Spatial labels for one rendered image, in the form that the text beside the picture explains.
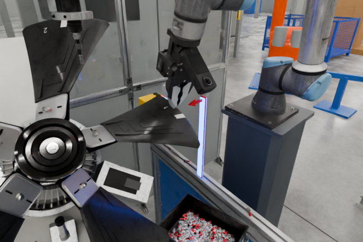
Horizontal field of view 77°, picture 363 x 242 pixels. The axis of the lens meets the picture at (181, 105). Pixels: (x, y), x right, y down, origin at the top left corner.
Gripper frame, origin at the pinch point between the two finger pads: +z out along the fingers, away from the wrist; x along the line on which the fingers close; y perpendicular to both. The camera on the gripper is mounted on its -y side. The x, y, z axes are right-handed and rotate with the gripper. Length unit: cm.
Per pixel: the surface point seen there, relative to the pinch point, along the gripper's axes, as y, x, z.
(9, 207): -4.9, 41.2, 6.5
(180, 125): -4.2, 0.8, 3.6
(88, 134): 2.5, 23.8, 2.3
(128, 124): 1.2, 14.0, 2.2
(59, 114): 5.5, 28.6, -3.2
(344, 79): 21, -320, 81
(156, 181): 14, -12, 66
